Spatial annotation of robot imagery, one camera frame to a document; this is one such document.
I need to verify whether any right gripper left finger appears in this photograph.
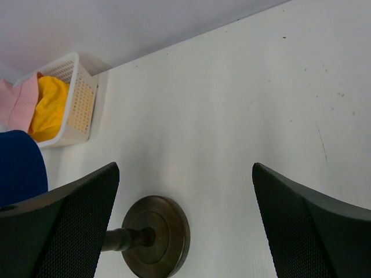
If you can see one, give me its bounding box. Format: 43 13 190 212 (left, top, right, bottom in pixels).
1 162 119 277

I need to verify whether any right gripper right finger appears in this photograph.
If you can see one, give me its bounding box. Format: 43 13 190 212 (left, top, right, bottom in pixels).
252 163 370 277

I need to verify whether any blue bucket hat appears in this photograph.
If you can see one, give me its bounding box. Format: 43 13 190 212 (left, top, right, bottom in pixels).
1 130 48 207

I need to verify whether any pink bucket hat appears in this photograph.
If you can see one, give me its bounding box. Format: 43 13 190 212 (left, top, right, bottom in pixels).
1 74 39 133

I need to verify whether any yellow bucket hat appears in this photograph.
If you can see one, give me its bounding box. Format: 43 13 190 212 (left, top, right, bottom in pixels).
28 74 70 142

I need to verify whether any white perforated plastic basket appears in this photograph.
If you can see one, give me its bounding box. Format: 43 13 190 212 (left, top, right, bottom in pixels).
14 52 98 149

